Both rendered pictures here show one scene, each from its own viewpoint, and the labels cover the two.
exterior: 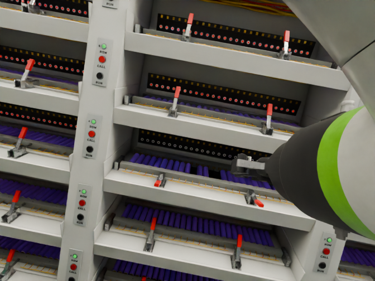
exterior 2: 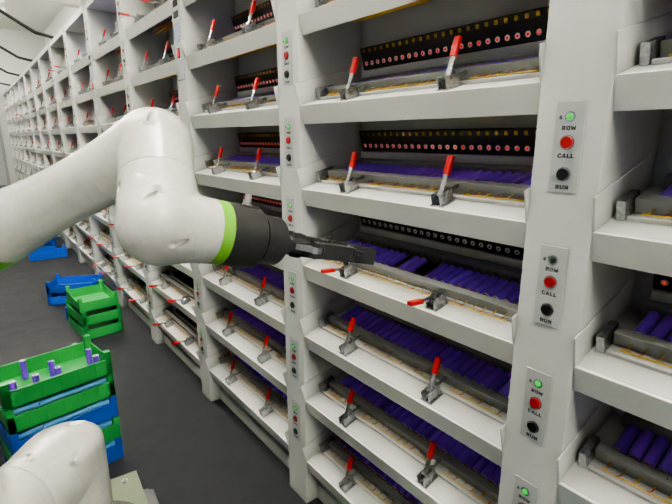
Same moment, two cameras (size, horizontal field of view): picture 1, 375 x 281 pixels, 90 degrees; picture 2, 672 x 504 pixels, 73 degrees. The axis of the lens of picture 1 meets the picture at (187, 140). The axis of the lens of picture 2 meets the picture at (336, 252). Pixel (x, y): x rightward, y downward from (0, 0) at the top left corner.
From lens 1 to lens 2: 76 cm
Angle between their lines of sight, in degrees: 50
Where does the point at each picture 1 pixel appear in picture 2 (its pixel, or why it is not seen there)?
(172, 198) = (354, 292)
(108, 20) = (288, 99)
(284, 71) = (443, 106)
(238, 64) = (392, 112)
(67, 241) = (288, 329)
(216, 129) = (379, 203)
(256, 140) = (422, 215)
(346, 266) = (639, 470)
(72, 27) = (270, 113)
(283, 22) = not seen: outside the picture
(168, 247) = (366, 357)
